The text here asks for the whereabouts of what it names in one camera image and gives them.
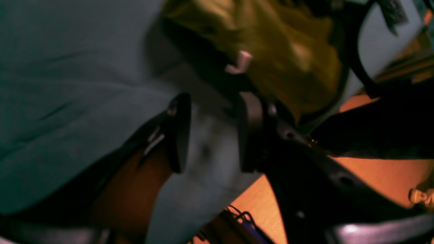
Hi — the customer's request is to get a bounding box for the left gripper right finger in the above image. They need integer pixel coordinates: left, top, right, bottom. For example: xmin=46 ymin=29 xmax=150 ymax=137
xmin=237 ymin=92 xmax=434 ymax=244

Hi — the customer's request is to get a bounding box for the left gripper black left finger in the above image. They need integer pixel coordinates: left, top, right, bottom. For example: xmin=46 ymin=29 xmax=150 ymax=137
xmin=0 ymin=93 xmax=192 ymax=244

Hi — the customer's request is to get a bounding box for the light blue table cloth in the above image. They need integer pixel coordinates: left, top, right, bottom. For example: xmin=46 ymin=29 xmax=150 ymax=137
xmin=1 ymin=0 xmax=432 ymax=244

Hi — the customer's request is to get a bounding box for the olive green t-shirt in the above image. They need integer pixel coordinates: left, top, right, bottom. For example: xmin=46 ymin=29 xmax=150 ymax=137
xmin=163 ymin=0 xmax=344 ymax=125

